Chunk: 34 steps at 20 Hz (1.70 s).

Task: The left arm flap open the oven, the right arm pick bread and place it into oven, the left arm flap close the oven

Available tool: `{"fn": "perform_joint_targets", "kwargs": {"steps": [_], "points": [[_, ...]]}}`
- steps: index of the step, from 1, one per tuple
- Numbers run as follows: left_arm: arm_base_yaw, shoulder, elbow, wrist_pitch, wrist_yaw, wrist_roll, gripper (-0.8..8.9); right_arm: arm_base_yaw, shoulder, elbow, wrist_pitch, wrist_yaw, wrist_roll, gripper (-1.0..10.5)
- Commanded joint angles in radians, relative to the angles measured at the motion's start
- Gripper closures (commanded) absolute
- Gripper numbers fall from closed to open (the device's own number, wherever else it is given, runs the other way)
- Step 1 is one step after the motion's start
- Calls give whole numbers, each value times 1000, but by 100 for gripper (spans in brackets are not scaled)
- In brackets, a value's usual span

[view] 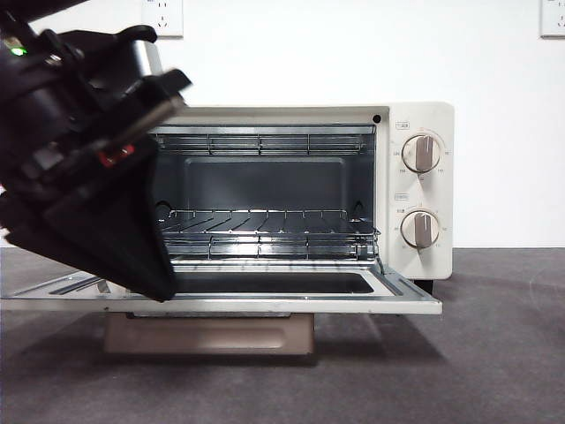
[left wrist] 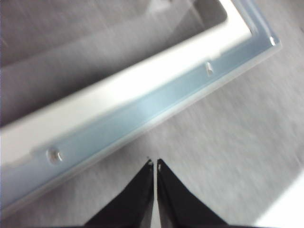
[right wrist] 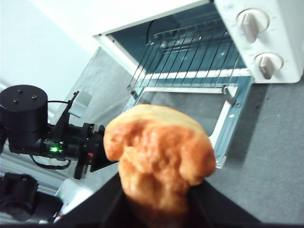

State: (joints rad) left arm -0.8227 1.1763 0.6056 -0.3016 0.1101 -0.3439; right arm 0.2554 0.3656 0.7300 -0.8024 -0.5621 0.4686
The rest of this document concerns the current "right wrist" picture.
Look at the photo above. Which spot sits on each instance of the cream Toshiba toaster oven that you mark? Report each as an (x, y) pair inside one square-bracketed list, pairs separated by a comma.
[(280, 35)]

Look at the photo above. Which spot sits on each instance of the black robot joint housing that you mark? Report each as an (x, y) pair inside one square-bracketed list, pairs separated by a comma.
[(16, 192)]

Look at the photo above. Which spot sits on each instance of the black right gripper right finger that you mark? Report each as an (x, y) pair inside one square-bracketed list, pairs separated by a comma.
[(213, 211)]

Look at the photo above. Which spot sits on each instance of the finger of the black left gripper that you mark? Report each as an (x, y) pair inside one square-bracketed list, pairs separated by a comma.
[(99, 154)]

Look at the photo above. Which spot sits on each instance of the cream oven control knob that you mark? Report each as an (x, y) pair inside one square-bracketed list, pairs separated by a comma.
[(267, 65), (249, 23)]

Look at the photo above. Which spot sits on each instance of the golden brown bread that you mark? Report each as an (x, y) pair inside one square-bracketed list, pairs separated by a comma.
[(156, 154)]

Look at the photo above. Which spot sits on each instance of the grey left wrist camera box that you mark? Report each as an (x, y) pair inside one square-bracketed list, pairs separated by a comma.
[(82, 103)]

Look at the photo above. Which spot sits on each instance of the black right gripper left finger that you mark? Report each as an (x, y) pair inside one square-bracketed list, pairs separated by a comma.
[(102, 209)]

